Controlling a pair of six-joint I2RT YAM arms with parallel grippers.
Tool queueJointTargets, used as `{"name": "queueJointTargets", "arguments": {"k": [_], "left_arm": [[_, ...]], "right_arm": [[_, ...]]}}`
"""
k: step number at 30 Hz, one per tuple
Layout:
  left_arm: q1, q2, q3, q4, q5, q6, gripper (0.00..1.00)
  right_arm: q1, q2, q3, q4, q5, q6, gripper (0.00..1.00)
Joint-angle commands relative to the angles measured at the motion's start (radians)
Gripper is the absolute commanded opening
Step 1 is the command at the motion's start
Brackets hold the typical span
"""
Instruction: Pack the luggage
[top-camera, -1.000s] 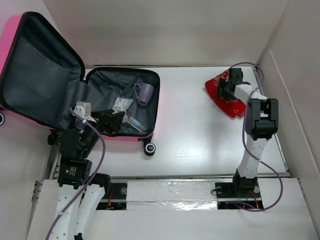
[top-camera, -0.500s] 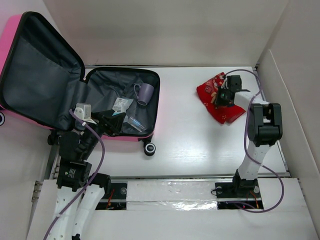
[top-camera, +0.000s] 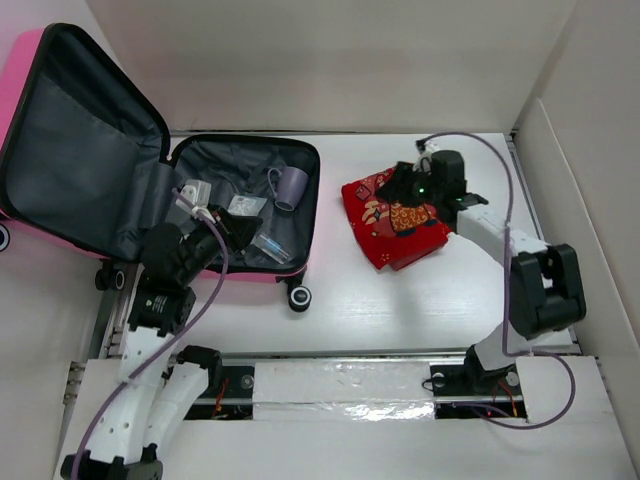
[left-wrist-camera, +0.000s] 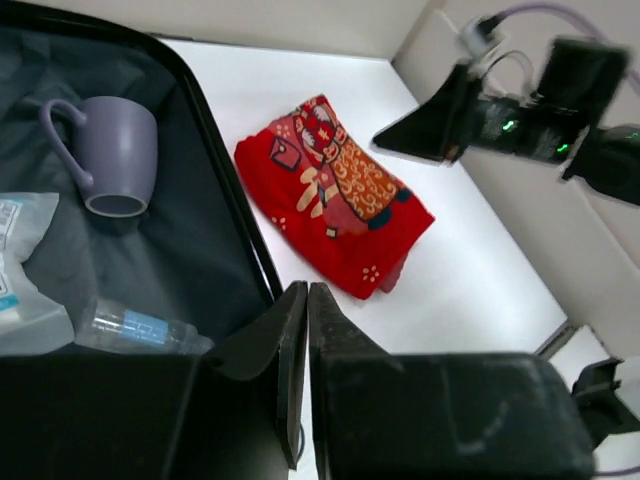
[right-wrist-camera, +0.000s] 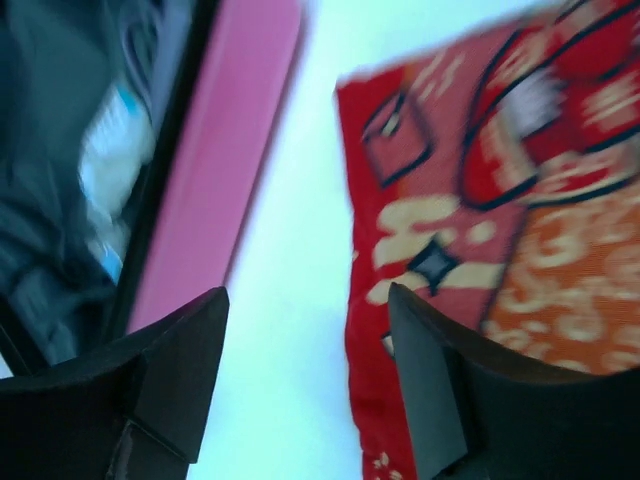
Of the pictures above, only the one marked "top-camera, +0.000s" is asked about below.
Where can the red patterned cloth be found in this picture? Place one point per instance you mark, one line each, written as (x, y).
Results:
(390, 234)

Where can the white tissue packet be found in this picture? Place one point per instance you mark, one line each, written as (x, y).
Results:
(246, 206)

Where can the metal base rail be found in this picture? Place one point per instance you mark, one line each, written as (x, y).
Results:
(531, 392)

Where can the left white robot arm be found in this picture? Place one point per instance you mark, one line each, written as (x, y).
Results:
(125, 438)

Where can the clear packaged toothbrush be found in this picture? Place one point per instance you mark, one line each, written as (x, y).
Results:
(271, 248)

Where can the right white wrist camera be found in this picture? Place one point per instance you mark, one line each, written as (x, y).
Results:
(425, 149)

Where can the purple ceramic mug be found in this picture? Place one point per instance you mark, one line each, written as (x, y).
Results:
(287, 185)

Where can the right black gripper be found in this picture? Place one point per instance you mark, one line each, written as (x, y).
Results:
(397, 190)

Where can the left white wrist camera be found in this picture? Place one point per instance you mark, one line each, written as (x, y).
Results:
(193, 196)

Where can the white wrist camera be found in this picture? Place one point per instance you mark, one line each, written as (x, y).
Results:
(425, 149)
(193, 196)

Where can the pink hard-shell suitcase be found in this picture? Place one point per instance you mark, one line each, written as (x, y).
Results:
(88, 161)

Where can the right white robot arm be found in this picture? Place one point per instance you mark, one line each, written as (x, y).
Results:
(544, 289)

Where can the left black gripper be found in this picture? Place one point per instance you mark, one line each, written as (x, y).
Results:
(241, 228)

